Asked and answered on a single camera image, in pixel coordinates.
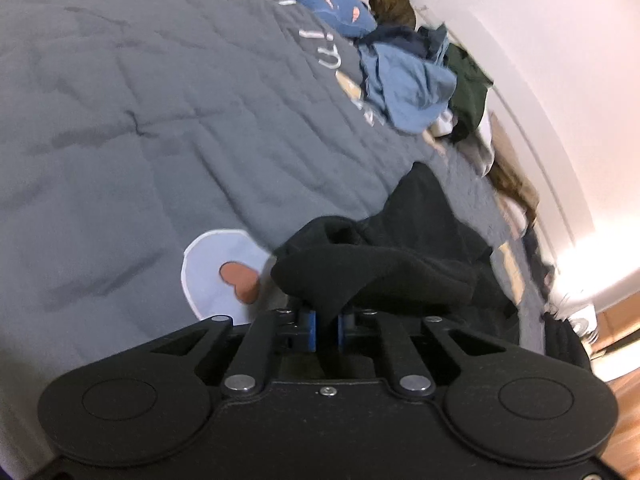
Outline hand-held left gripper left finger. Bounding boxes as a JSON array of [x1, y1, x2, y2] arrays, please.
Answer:
[[147, 307, 318, 398]]

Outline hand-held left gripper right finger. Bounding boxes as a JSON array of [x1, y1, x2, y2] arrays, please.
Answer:
[[337, 309, 508, 400]]

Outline black sweatshirt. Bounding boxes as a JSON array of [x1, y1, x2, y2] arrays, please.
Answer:
[[270, 162, 521, 356]]

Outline dark crumpled clothes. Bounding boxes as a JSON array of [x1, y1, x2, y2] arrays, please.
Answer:
[[525, 220, 556, 281]]

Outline stack of folded black clothes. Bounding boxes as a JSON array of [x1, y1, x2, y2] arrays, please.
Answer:
[[542, 310, 593, 373]]

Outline tan folded garments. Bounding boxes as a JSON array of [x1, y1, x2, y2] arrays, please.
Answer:
[[487, 112, 541, 226]]

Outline white garment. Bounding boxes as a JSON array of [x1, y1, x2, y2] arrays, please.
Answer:
[[425, 110, 496, 176]]

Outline white fan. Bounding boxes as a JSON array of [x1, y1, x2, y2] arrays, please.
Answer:
[[562, 300, 601, 346]]

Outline light blue garment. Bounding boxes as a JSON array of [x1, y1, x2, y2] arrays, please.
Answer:
[[357, 40, 458, 136]]

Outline grey quilted blanket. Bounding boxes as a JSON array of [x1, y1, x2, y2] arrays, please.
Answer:
[[0, 0, 551, 461]]

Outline dark green garment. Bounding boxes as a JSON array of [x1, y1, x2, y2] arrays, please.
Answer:
[[445, 42, 493, 143]]

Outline white headboard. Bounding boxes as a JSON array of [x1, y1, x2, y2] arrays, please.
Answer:
[[440, 5, 596, 271]]

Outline navy garment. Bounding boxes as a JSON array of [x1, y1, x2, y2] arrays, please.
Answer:
[[355, 25, 436, 56]]

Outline slate blue garment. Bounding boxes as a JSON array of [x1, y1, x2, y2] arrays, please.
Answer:
[[417, 22, 451, 68]]

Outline tabby cat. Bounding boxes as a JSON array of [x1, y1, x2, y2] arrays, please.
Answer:
[[367, 0, 418, 31]]

